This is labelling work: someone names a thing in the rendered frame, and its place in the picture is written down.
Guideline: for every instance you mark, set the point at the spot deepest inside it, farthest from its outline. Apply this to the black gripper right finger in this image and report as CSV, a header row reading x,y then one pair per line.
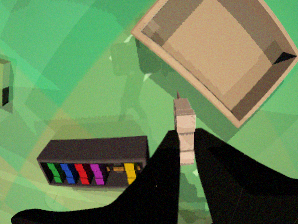
x,y
238,189

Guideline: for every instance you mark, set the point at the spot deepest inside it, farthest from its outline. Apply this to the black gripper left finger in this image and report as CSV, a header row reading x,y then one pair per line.
x,y
152,198

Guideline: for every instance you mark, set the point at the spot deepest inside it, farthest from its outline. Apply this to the purple fuse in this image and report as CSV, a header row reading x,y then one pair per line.
x,y
100,172

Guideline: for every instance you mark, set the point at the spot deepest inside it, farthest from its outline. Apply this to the yellow fuse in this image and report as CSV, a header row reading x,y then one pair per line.
x,y
131,171

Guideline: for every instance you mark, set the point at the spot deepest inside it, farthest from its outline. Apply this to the tan square tray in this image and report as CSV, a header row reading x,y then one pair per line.
x,y
235,52

